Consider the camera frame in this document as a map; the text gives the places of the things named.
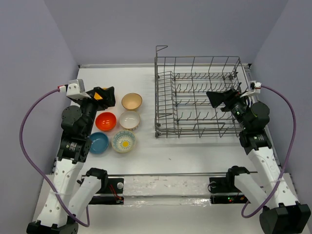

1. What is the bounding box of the orange bowl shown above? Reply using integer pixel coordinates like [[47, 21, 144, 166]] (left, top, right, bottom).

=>
[[95, 112, 117, 131]]

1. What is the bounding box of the beige bowl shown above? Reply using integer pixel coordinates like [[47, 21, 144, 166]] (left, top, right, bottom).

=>
[[121, 93, 143, 111]]

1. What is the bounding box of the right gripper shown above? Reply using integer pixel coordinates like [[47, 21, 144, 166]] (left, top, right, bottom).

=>
[[206, 88, 251, 130]]

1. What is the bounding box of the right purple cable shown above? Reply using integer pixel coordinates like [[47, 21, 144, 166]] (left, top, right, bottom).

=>
[[241, 85, 295, 219]]

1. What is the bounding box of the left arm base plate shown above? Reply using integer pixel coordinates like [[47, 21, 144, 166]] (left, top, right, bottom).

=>
[[89, 176, 124, 205]]

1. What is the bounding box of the metal rail bar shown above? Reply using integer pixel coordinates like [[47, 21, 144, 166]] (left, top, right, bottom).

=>
[[80, 172, 259, 177]]

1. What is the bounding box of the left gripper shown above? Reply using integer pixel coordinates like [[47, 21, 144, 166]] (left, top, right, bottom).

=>
[[73, 86, 115, 137]]

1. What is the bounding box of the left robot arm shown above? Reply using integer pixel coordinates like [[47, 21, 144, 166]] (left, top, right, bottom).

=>
[[19, 83, 116, 234]]

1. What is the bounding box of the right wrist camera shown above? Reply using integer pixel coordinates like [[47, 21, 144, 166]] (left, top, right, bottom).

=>
[[240, 81, 262, 98]]

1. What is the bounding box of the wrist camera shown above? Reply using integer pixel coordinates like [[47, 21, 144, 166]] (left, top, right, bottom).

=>
[[240, 81, 262, 98], [66, 79, 86, 100]]

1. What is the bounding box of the white bowl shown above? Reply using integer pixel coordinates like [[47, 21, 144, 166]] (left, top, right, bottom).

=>
[[119, 111, 141, 130]]

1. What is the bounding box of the grey wire dish rack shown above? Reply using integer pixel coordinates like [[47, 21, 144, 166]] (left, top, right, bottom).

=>
[[154, 45, 247, 138]]

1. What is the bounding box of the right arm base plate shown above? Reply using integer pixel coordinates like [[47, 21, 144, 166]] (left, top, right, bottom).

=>
[[207, 177, 248, 205]]

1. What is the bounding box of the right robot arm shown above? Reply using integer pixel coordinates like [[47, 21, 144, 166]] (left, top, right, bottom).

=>
[[206, 89, 311, 234]]

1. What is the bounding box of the patterned sunflower bowl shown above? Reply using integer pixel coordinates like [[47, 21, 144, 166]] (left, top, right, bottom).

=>
[[112, 130, 136, 153]]

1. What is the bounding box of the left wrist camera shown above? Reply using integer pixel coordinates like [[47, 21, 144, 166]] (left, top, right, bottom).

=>
[[66, 79, 86, 100]]

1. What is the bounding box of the blue bowl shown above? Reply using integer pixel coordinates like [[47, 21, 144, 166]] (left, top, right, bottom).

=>
[[89, 132, 109, 154]]

